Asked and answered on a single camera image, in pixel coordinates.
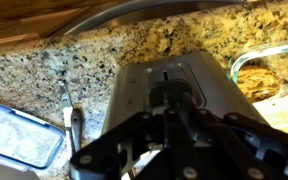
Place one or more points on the small metal black utensil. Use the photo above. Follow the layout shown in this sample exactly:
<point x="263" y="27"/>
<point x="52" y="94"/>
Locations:
<point x="68" y="116"/>

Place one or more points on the brown bread slice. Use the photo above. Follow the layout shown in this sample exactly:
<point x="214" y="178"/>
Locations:
<point x="259" y="83"/>

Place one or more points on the glass bowl rim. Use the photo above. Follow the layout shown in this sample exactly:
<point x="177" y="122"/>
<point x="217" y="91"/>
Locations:
<point x="144" y="11"/>

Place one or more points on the stainless steel two-slot toaster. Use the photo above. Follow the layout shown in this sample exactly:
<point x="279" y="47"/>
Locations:
<point x="130" y="90"/>

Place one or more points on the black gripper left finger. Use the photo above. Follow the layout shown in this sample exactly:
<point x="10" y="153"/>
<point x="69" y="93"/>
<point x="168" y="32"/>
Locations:
<point x="117" y="150"/>

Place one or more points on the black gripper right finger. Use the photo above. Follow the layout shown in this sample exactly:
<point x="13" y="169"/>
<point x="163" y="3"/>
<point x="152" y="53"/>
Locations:
<point x="237" y="143"/>

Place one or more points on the blue-rimmed clear plastic container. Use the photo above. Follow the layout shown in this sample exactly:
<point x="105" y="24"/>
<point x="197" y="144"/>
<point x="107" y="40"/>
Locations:
<point x="20" y="138"/>

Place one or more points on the wooden cabinet drawer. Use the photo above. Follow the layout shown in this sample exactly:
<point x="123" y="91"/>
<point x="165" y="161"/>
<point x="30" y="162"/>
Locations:
<point x="24" y="23"/>

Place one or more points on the clear glass bowl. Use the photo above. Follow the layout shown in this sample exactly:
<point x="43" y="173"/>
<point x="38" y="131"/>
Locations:
<point x="284" y="110"/>

